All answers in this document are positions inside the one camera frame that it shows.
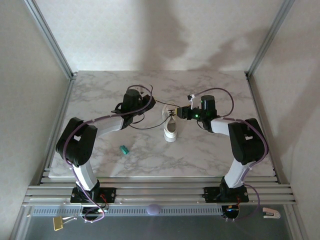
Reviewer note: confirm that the black shoelace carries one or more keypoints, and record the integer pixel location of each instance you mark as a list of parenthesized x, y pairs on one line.
[(163, 102)]

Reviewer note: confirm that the white sneaker shoe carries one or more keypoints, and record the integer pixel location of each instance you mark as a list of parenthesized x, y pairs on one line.
[(170, 130)]

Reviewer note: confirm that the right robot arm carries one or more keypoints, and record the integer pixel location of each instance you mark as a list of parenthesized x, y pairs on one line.
[(246, 142)]

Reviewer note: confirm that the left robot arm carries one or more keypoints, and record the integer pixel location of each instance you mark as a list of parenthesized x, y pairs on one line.
[(75, 142)]

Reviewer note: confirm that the small teal block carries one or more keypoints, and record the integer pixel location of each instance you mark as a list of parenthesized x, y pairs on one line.
[(124, 150)]

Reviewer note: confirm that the purple putty lump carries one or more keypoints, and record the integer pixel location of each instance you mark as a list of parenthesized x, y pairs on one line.
[(153, 209)]

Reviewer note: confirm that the black controller board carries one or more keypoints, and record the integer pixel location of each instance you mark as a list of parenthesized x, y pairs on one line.
[(231, 212), (93, 212)]

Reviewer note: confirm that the white plastic clip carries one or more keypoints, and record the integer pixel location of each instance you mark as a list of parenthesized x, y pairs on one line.
[(271, 213)]

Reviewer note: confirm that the gold binder clip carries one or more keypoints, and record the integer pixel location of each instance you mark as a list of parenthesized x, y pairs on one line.
[(58, 223)]

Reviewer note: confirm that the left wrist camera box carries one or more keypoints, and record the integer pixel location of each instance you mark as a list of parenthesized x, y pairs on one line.
[(143, 90)]

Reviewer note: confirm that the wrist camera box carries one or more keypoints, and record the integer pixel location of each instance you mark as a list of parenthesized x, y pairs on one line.
[(143, 90), (192, 97)]

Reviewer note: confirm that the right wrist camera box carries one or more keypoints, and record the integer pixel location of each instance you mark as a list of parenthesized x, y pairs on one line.
[(192, 97)]

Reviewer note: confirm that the aluminium side rail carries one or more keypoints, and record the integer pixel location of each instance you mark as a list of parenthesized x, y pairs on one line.
[(260, 112), (61, 117)]

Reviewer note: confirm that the aluminium rail frame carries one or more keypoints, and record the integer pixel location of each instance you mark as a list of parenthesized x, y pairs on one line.
[(160, 192)]

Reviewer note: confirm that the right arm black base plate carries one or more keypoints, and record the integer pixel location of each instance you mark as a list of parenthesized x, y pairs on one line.
[(211, 195)]

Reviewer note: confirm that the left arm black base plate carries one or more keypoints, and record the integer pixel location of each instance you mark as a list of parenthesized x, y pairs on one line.
[(110, 193)]

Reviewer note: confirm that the aluminium corner post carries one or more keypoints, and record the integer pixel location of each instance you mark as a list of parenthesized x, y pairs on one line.
[(50, 37), (271, 35)]

